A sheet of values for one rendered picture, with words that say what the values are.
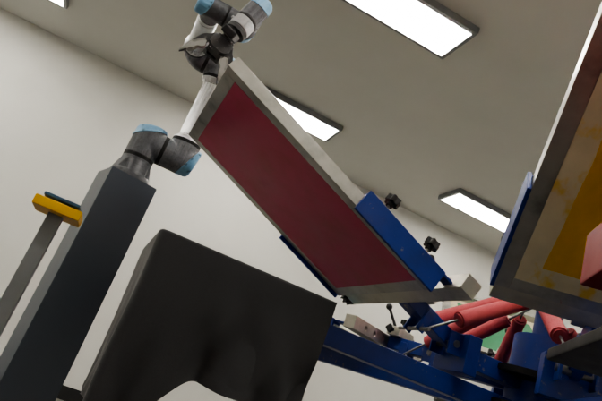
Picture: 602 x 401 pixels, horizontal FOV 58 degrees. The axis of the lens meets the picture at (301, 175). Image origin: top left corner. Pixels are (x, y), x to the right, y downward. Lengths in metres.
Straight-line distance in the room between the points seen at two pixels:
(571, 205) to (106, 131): 4.80
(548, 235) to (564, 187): 0.13
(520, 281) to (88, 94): 4.85
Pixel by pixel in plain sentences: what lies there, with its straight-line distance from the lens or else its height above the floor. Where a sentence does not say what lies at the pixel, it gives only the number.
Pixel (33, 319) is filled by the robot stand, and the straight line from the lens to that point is 1.95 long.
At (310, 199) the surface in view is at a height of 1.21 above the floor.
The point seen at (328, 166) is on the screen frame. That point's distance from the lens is 1.39.
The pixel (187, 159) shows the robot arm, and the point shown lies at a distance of 2.11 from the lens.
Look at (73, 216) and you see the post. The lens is 1.59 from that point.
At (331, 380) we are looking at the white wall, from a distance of 5.87.
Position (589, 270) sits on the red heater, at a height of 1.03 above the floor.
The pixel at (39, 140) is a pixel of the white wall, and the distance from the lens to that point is 5.56.
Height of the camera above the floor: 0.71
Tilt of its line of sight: 21 degrees up
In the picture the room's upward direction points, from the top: 21 degrees clockwise
